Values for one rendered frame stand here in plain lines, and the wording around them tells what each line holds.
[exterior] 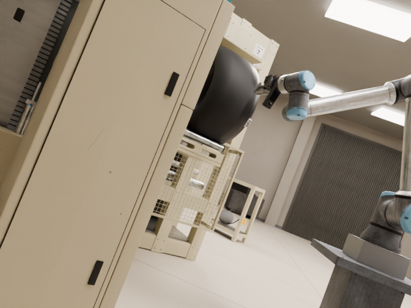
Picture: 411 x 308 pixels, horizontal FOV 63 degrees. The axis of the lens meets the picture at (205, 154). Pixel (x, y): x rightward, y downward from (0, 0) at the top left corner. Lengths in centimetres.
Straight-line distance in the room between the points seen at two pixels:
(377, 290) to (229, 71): 131
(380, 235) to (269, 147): 843
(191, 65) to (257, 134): 912
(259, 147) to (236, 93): 824
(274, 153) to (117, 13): 930
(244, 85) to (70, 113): 119
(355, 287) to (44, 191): 141
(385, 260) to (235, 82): 116
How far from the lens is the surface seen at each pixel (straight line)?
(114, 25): 103
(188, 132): 193
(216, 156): 201
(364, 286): 184
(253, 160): 1008
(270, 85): 178
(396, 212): 176
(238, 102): 193
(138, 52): 103
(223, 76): 191
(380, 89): 189
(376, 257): 184
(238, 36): 253
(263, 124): 1023
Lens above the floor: 73
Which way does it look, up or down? 3 degrees up
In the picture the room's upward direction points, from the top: 22 degrees clockwise
